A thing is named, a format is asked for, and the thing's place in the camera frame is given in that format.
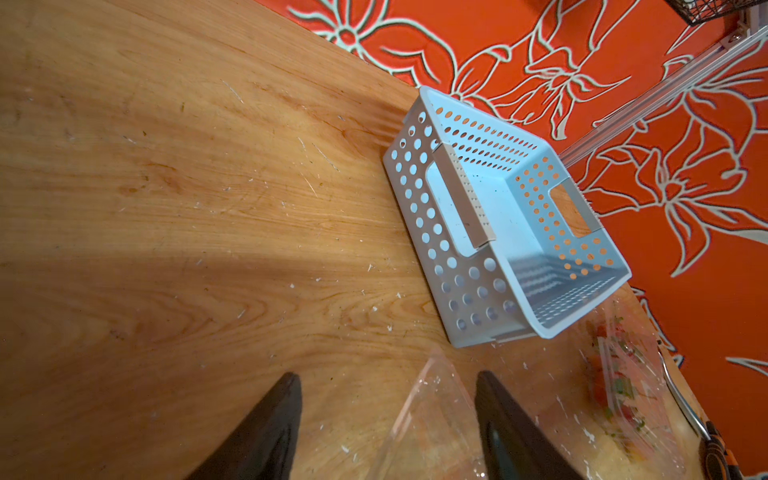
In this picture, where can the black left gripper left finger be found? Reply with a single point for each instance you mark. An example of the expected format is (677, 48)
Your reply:
(263, 445)

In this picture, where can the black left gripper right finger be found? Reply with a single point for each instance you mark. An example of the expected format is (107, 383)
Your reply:
(513, 446)

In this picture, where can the clear plastic clamshell container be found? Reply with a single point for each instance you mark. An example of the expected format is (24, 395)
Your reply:
(628, 389)

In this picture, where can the light blue perforated plastic basket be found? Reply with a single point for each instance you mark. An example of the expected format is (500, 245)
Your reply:
(508, 245)

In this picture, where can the metal spoon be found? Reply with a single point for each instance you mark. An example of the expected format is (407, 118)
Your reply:
(686, 409)

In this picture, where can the orange handled pliers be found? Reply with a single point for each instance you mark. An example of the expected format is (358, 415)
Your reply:
(719, 462)

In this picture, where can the black wire wall basket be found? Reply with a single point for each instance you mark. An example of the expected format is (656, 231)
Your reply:
(696, 12)

